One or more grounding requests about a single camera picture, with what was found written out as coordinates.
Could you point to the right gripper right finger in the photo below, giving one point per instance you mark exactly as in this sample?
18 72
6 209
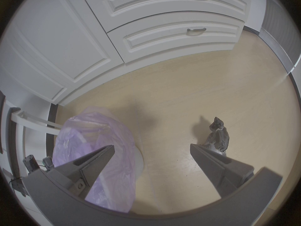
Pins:
211 167

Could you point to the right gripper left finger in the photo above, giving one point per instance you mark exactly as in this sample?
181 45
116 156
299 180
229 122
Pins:
94 167

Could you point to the purple plastic bag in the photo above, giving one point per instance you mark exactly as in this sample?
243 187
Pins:
112 135

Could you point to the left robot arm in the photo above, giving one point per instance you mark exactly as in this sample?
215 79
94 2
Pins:
30 162

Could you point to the crumpled black plastic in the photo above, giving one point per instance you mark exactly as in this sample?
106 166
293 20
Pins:
218 135

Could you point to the clear printed wrapper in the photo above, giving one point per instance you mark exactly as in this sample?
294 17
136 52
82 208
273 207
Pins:
221 152

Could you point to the dark grey white-legged chair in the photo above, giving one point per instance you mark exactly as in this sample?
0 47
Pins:
35 120

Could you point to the white wardrobe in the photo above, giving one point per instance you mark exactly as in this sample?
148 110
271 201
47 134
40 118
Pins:
70 43

